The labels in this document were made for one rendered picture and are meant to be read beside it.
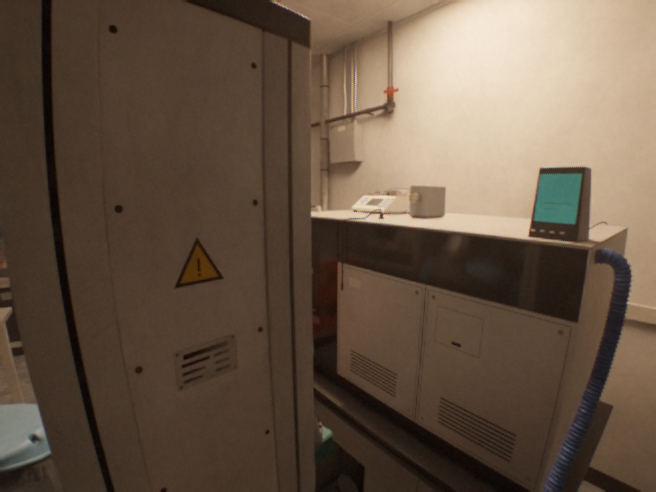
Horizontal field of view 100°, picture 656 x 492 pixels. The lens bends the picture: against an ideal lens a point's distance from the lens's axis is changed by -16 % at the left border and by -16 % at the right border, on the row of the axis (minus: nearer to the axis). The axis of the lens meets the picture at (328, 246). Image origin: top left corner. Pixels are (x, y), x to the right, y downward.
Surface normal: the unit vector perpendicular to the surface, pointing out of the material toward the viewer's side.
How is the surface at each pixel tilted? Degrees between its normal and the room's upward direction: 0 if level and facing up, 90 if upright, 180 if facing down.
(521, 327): 90
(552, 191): 80
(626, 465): 90
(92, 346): 90
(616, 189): 90
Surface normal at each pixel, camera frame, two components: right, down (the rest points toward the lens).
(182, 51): 0.73, 0.11
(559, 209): -0.81, -0.07
